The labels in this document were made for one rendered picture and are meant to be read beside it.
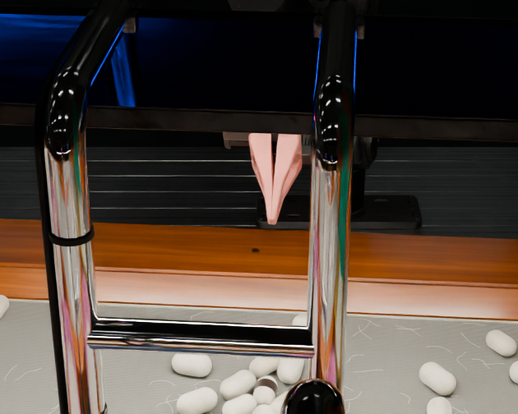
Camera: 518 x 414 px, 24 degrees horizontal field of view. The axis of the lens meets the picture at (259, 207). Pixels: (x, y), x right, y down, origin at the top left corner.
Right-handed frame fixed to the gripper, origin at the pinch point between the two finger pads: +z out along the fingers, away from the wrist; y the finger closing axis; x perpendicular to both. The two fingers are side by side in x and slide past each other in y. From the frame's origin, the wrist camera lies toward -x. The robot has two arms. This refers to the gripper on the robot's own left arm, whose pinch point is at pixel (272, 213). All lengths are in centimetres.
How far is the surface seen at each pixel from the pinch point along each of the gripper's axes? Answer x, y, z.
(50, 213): -38.0, -10.3, 15.7
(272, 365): 2.0, 0.7, 13.6
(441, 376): 0.4, 15.3, 14.3
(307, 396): -60, 5, 31
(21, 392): 0.4, -20.9, 17.4
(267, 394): -1.3, 0.6, 17.0
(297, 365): 1.0, 2.9, 13.8
